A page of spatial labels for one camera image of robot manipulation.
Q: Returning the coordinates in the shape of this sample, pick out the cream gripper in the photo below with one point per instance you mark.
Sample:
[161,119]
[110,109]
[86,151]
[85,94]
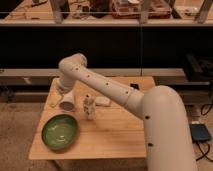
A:
[56,98]

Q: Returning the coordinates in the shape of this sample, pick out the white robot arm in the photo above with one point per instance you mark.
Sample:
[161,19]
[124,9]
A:
[166,130]

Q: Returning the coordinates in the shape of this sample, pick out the white paper cup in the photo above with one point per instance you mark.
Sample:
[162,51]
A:
[68,102]

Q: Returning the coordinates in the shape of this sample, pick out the wooden table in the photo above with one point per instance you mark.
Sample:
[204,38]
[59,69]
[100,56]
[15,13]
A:
[114,133]

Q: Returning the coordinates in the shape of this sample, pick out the black rectangular remote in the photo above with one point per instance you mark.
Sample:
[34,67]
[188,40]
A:
[136,86]

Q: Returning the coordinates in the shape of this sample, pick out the dark shelf unit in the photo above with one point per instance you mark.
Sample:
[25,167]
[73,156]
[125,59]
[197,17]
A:
[155,38]

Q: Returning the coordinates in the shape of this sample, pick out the blue box on floor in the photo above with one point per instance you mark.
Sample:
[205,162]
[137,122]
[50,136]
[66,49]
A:
[200,133]

